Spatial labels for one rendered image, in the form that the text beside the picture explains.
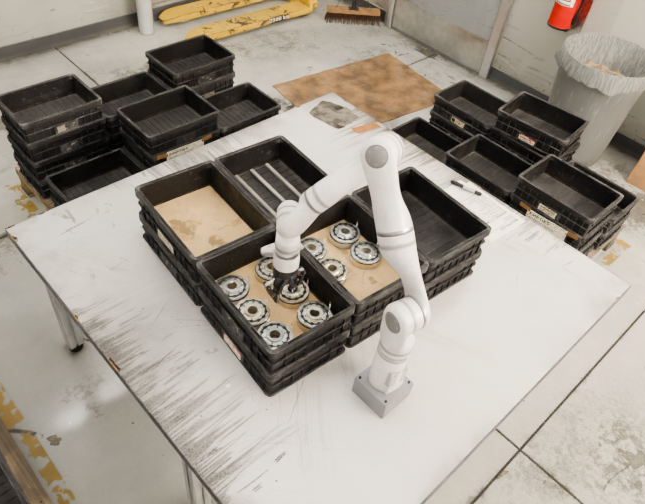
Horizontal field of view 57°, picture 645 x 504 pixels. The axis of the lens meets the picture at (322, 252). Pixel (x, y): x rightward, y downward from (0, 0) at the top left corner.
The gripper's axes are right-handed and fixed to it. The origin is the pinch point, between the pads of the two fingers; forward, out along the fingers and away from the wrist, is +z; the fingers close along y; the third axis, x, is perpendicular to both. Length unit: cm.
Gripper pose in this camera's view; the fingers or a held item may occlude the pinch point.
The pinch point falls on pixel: (283, 295)
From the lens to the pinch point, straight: 180.8
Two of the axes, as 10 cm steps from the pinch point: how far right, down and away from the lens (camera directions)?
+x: -5.6, -6.3, 5.4
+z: -1.0, 6.9, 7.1
